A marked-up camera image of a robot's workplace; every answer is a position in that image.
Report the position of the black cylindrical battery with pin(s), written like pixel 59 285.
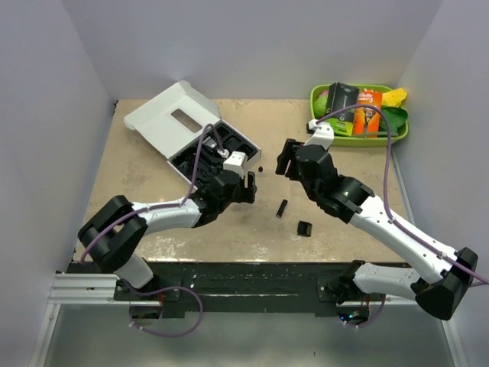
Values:
pixel 281 208

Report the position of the silver black hair clipper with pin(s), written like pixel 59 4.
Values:
pixel 211 143

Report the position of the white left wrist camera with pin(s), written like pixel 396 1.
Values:
pixel 236 163

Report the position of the orange razor package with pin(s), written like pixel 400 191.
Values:
pixel 366 120

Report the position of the aluminium rail frame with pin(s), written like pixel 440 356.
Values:
pixel 98 289

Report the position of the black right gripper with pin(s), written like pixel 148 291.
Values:
pixel 283 158

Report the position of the white clipper kit box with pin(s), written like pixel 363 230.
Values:
pixel 172 123

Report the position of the yellow cloth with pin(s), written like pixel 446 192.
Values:
pixel 394 98

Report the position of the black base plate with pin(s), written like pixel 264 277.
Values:
pixel 238 287

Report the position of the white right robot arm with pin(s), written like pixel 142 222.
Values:
pixel 437 276

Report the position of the black comb attachment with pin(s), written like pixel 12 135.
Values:
pixel 304 229

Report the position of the green leaf item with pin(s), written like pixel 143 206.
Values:
pixel 396 117

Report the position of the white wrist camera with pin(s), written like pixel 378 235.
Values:
pixel 236 163
pixel 322 134

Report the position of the green plastic basket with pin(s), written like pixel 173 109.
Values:
pixel 317 101

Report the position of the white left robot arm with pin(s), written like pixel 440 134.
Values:
pixel 111 236

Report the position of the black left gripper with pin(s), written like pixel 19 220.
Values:
pixel 247 194

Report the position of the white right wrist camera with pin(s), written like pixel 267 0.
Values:
pixel 322 134

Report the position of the black razor box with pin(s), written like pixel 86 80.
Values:
pixel 340 97

